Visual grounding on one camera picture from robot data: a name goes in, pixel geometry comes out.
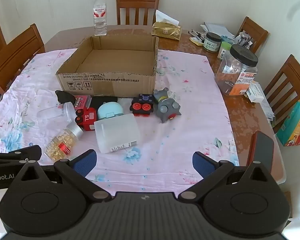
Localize red-cased phone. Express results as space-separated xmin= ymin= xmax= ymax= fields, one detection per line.
xmin=247 ymin=130 xmax=275 ymax=167

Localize grey monster toy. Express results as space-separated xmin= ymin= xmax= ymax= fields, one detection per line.
xmin=153 ymin=87 xmax=182 ymax=123

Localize silver-capped yellow capsule bottle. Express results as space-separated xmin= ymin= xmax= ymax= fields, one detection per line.
xmin=44 ymin=122 xmax=84 ymax=161

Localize pink box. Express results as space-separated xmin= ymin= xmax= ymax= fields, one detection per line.
xmin=74 ymin=95 xmax=92 ymax=110

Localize wooden chair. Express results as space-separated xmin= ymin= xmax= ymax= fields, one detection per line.
xmin=263 ymin=54 xmax=300 ymax=133
xmin=0 ymin=24 xmax=46 ymax=94
xmin=236 ymin=17 xmax=269 ymax=54
xmin=116 ymin=0 xmax=160 ymax=26

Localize light blue case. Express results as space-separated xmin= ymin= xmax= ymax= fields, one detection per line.
xmin=97 ymin=102 xmax=124 ymax=120

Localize colourful paper bag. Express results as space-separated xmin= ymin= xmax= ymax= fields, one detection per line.
xmin=275 ymin=100 xmax=300 ymax=147

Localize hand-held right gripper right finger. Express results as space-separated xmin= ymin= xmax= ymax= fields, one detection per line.
xmin=179 ymin=151 xmax=275 ymax=202

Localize black flat device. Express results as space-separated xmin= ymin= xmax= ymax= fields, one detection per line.
xmin=89 ymin=96 xmax=118 ymax=110

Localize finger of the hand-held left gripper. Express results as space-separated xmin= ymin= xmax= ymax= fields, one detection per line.
xmin=0 ymin=145 xmax=42 ymax=165

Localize white medicine box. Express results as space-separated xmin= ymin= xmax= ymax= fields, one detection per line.
xmin=245 ymin=82 xmax=265 ymax=103

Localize red toy fire truck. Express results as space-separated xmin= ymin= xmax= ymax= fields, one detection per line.
xmin=74 ymin=107 xmax=98 ymax=132

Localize stack of white papers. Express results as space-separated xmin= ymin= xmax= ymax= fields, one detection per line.
xmin=200 ymin=22 xmax=237 ymax=40

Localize loose paper sheets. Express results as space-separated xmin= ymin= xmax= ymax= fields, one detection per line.
xmin=261 ymin=96 xmax=275 ymax=128

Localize green-lidded toothpick container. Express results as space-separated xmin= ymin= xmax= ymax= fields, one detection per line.
xmin=217 ymin=41 xmax=232 ymax=60

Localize pink floral cloth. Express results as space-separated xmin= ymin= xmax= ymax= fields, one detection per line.
xmin=0 ymin=49 xmax=240 ymax=197

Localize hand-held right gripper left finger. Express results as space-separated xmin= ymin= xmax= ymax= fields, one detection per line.
xmin=15 ymin=149 xmax=110 ymax=202

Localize gold tissue pack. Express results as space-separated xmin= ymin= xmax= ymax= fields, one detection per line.
xmin=151 ymin=9 xmax=182 ymax=41

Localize large clear black-lidded jar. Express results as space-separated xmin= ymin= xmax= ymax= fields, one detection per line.
xmin=214 ymin=44 xmax=259 ymax=97

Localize brown cardboard box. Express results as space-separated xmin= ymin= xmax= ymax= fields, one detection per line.
xmin=55 ymin=35 xmax=160 ymax=98

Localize translucent white plastic container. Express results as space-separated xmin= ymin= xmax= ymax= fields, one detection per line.
xmin=94 ymin=113 xmax=141 ymax=154

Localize black-lidded jar with green label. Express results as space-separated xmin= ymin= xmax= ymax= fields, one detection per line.
xmin=203 ymin=32 xmax=223 ymax=53

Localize black block toy red wheels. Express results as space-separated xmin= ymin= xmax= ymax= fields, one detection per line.
xmin=129 ymin=94 xmax=155 ymax=117

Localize bundle of small packets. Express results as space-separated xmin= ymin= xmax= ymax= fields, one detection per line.
xmin=235 ymin=30 xmax=253 ymax=48

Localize dark stone-shaped object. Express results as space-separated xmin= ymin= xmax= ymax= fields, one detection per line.
xmin=55 ymin=90 xmax=76 ymax=103

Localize clear water bottle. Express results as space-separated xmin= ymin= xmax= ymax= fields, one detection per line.
xmin=93 ymin=0 xmax=107 ymax=36

